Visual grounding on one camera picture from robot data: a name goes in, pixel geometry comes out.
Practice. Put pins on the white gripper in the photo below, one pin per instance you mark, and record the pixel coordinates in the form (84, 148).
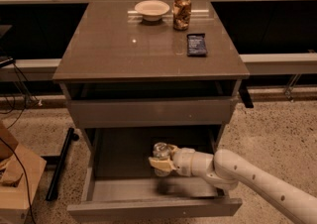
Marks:
(183, 160)

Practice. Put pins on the white green 7up can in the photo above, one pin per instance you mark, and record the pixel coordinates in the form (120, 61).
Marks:
(162, 152)

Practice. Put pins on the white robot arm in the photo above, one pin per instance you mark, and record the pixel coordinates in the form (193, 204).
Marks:
(225, 170)

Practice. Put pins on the closed grey top drawer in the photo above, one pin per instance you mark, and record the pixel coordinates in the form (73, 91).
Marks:
(147, 113)

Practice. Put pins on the open grey middle drawer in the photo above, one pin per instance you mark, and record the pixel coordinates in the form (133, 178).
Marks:
(120, 183)

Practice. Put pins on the grey drawer cabinet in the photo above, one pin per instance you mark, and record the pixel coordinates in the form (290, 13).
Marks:
(115, 56)

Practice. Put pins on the brown patterned soda can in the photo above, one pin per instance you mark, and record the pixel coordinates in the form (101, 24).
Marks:
(181, 14)

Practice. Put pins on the black metal leg right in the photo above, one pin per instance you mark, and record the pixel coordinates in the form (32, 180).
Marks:
(245, 95)

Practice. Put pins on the dark blue snack packet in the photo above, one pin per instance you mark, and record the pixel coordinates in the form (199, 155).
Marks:
(196, 45)

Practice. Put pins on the black metal floor bar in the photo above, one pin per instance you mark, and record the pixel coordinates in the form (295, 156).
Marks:
(58, 162)

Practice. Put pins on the white shallow bowl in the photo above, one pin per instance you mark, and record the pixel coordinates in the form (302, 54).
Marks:
(152, 10)

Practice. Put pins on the cardboard box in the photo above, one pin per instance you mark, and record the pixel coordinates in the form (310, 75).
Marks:
(21, 171)

